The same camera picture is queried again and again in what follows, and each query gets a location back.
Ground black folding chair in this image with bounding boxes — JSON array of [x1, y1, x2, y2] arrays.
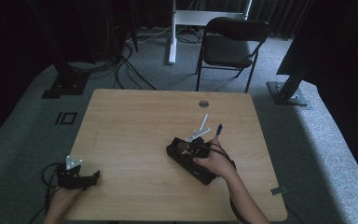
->
[[195, 16, 271, 94]]

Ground person's left hand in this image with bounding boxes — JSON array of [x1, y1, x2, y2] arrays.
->
[[48, 187, 84, 216]]

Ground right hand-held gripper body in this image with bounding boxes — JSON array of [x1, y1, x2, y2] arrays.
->
[[185, 126, 214, 160]]

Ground black floor cable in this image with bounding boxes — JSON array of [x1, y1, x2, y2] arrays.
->
[[113, 41, 158, 91]]

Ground black metal stand with base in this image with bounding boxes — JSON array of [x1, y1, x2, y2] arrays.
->
[[27, 0, 91, 100]]

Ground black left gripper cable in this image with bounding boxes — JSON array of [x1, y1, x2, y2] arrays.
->
[[29, 162, 63, 224]]

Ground dark curtain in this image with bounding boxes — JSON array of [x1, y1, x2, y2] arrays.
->
[[247, 0, 312, 39]]

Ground grey stand base right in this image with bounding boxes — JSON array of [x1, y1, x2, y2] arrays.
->
[[266, 54, 310, 107]]

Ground white desk frame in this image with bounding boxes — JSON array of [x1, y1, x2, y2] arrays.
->
[[168, 0, 253, 65]]

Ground person's right hand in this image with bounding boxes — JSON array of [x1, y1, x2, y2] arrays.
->
[[192, 137, 236, 179]]

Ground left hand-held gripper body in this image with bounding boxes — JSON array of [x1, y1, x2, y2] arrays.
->
[[62, 155, 90, 191]]

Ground white floor cable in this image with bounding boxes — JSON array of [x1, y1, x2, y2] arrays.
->
[[126, 25, 172, 45]]

